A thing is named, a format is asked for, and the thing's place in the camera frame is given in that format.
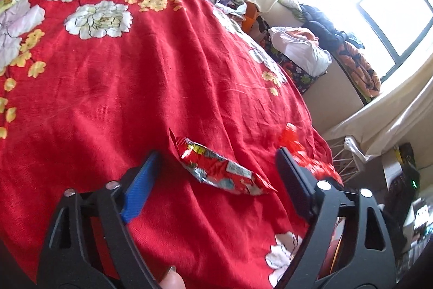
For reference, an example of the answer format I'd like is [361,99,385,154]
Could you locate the red plastic bag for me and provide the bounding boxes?
[280,122,343,185]

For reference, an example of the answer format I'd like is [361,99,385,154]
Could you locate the red snack wrapper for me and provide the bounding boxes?
[169,130,276,197]

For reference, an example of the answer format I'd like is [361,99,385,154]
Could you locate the left hand with painted nails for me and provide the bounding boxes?
[159,265,186,289]

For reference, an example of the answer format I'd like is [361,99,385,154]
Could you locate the dark camouflage bag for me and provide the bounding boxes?
[395,142,416,167]

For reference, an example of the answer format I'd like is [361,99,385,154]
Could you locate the right cream curtain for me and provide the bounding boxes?
[324,57,432,157]

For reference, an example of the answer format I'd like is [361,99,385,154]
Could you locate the orange patterned folded blanket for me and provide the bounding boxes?
[336,41,381,102]

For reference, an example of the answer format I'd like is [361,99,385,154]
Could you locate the dinosaur print laundry basket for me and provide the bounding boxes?
[260,34,327,95]

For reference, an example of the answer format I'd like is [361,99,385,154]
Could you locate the dark jacket on windowsill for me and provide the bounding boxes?
[300,4,365,53]

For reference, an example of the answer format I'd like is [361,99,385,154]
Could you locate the white bag in basket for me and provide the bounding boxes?
[268,26,332,77]

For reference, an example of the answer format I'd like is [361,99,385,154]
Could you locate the red floral bed blanket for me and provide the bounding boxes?
[1,0,313,288]

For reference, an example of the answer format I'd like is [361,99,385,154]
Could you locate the orange bag on floor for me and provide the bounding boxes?
[241,1,260,34]

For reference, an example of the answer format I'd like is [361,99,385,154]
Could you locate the white wire frame stool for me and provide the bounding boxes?
[328,136,366,183]

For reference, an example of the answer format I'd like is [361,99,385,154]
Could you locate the window frame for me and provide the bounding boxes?
[357,0,432,81]

